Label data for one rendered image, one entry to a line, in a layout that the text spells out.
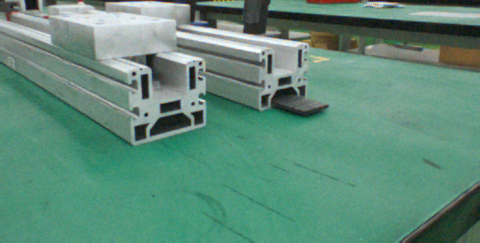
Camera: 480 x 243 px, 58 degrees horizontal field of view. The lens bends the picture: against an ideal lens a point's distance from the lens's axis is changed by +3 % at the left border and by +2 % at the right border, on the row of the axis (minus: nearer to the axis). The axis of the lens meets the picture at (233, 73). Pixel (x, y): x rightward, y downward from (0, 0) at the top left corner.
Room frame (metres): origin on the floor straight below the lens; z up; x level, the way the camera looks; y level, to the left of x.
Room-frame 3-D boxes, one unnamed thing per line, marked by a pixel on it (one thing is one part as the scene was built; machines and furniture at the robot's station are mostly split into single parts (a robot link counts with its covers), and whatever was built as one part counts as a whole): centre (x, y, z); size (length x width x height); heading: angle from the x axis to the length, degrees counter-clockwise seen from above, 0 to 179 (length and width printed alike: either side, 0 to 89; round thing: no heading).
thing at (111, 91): (0.77, 0.33, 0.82); 0.80 x 0.10 x 0.09; 40
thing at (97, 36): (0.58, 0.17, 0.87); 0.16 x 0.11 x 0.07; 40
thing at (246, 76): (0.90, 0.18, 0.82); 0.80 x 0.10 x 0.09; 40
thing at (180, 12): (0.90, 0.18, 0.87); 0.16 x 0.11 x 0.07; 40
